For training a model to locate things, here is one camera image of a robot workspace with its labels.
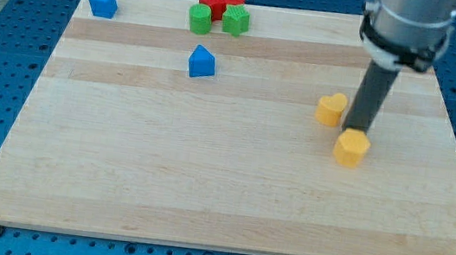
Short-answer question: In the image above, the green cylinder block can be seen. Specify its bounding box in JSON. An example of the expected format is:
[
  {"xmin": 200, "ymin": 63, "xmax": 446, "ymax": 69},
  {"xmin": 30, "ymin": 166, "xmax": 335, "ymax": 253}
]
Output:
[{"xmin": 188, "ymin": 3, "xmax": 212, "ymax": 35}]

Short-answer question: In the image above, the red star block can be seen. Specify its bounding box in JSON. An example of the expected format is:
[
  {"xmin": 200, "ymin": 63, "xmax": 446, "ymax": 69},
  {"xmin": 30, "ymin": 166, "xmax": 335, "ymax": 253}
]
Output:
[{"xmin": 199, "ymin": 0, "xmax": 227, "ymax": 22}]

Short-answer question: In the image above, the light wooden board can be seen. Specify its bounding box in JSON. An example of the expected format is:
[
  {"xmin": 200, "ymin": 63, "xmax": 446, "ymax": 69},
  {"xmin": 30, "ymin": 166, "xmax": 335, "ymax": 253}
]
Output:
[{"xmin": 0, "ymin": 0, "xmax": 456, "ymax": 255}]

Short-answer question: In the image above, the yellow hexagon block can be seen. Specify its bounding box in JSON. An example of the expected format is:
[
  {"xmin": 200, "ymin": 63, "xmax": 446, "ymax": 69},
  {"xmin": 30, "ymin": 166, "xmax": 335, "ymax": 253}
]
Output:
[{"xmin": 333, "ymin": 128, "xmax": 371, "ymax": 169}]

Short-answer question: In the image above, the blue pentagon house block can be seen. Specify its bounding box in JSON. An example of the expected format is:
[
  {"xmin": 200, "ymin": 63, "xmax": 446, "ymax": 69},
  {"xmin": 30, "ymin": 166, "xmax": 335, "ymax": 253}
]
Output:
[{"xmin": 188, "ymin": 45, "xmax": 215, "ymax": 78}]

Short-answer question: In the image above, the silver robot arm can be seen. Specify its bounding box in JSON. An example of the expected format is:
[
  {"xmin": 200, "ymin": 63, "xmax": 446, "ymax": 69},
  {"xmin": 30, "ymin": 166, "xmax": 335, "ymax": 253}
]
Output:
[{"xmin": 359, "ymin": 0, "xmax": 456, "ymax": 73}]

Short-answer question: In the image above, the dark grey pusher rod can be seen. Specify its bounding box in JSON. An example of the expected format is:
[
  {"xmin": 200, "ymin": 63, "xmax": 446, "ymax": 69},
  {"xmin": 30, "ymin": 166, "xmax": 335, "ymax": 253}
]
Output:
[{"xmin": 341, "ymin": 61, "xmax": 400, "ymax": 133}]

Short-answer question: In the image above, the yellow heart block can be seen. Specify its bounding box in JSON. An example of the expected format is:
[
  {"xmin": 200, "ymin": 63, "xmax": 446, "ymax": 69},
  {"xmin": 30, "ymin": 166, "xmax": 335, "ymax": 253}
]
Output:
[{"xmin": 314, "ymin": 93, "xmax": 348, "ymax": 127}]

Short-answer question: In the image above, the green star block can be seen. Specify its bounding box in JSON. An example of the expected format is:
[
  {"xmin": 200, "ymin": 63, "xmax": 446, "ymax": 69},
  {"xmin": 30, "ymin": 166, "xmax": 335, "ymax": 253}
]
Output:
[{"xmin": 222, "ymin": 4, "xmax": 250, "ymax": 37}]

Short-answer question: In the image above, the blue cube block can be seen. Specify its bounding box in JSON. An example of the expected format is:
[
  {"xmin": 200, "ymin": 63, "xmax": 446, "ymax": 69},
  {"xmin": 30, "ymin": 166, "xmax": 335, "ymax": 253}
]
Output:
[{"xmin": 88, "ymin": 0, "xmax": 118, "ymax": 19}]

